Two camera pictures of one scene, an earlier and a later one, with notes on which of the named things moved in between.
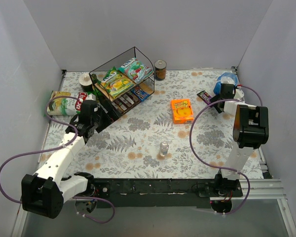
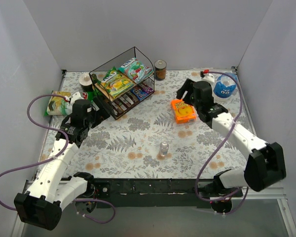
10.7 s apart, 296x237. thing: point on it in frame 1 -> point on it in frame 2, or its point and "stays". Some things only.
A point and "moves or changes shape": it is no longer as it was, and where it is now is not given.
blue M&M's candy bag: x=141 y=94 stays
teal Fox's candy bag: x=135 y=70 stays
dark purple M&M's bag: x=204 y=96 moves or changes shape
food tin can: x=160 y=69 stays
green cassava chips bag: x=62 y=106 stays
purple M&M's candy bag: x=138 y=99 -> x=133 y=97
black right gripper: x=217 y=101 -> x=187 y=91
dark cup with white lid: x=86 y=82 stays
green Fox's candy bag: x=116 y=82 stays
